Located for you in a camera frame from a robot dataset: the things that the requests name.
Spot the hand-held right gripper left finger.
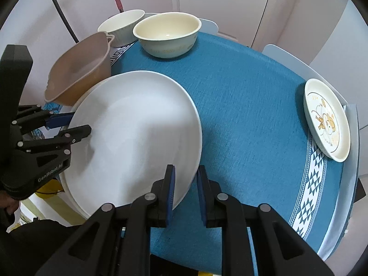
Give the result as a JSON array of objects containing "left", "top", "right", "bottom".
[{"left": 34, "top": 164, "right": 176, "bottom": 276}]

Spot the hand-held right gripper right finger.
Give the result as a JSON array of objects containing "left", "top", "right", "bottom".
[{"left": 196, "top": 165, "right": 335, "bottom": 276}]

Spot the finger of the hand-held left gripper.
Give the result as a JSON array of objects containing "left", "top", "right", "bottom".
[
  {"left": 17, "top": 124, "right": 92, "bottom": 153},
  {"left": 11, "top": 104, "right": 75, "bottom": 133}
]

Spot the large white plate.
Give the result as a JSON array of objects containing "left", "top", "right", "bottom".
[
  {"left": 59, "top": 90, "right": 97, "bottom": 220},
  {"left": 60, "top": 70, "right": 203, "bottom": 215}
]

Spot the beige plastic bowl with spout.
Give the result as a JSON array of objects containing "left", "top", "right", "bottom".
[{"left": 44, "top": 32, "right": 115, "bottom": 107}]

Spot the white ribbed bowl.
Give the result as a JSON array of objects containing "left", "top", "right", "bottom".
[{"left": 97, "top": 9, "right": 146, "bottom": 48}]

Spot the cream printed bowl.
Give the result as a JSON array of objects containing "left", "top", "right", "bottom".
[{"left": 133, "top": 12, "right": 201, "bottom": 58}]

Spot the cream cartoon print plate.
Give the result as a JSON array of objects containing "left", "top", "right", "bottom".
[{"left": 303, "top": 78, "right": 351, "bottom": 163}]

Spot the blue patterned cloth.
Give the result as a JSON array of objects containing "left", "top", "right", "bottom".
[{"left": 30, "top": 103, "right": 64, "bottom": 141}]

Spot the yellow striped cloth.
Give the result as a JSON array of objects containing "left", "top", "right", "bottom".
[{"left": 19, "top": 178, "right": 87, "bottom": 227}]

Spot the blue tablecloth with white border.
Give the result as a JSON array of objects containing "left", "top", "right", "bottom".
[{"left": 111, "top": 32, "right": 350, "bottom": 261}]

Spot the white door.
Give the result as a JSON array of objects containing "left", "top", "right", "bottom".
[{"left": 170, "top": 0, "right": 276, "bottom": 49}]

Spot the black cable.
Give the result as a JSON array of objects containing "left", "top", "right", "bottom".
[{"left": 44, "top": 0, "right": 79, "bottom": 43}]

